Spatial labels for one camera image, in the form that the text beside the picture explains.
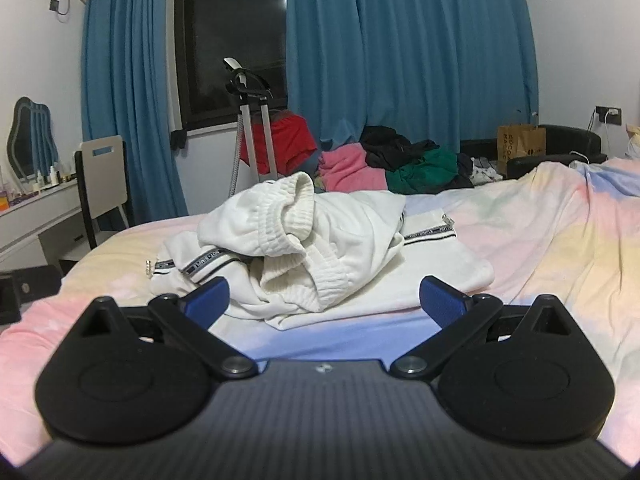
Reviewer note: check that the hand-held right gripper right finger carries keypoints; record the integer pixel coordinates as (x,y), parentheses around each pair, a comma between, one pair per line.
(440,297)

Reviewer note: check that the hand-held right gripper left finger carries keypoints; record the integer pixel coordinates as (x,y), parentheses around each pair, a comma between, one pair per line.
(210,296)

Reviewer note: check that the white garment with striped trim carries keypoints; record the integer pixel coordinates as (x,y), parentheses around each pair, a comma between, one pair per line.
(340,230)

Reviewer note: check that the pastel bed sheet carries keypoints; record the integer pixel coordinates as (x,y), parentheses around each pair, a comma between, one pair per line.
(540,270)

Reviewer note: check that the white spotted cloth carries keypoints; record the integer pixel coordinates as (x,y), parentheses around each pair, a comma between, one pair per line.
(485,170)

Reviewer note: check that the pink cloth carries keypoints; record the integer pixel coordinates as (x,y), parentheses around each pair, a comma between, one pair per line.
(350,167)

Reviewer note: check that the black cloth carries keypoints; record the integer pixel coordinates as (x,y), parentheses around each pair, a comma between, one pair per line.
(390,147)

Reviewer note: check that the black curtain holder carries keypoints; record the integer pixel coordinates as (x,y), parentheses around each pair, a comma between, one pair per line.
(177,139)

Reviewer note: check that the white chair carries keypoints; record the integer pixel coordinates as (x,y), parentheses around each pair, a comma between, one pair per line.
(100,175)

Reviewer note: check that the brown paper bag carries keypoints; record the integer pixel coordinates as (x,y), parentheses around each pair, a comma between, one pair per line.
(520,142)

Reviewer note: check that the red cloth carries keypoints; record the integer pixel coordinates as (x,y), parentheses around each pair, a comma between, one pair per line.
(290,140)

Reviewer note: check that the white desk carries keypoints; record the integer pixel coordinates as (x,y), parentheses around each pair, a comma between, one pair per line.
(30,212)

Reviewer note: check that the row of cosmetic bottles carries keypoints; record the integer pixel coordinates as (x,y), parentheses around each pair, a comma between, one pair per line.
(52,175)

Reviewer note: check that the black sofa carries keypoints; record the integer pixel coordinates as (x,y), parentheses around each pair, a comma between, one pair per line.
(570,142)

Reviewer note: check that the wavy mirror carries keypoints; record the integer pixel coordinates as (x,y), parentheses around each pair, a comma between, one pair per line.
(30,140)

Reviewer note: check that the cream pillow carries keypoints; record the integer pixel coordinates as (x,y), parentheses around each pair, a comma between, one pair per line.
(634,145)

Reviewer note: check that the dark window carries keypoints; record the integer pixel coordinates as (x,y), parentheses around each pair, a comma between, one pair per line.
(230,20)

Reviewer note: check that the black wall socket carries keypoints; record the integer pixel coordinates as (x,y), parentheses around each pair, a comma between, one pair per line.
(602,115)

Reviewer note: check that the black wall adapter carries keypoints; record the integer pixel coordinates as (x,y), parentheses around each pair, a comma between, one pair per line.
(54,5)

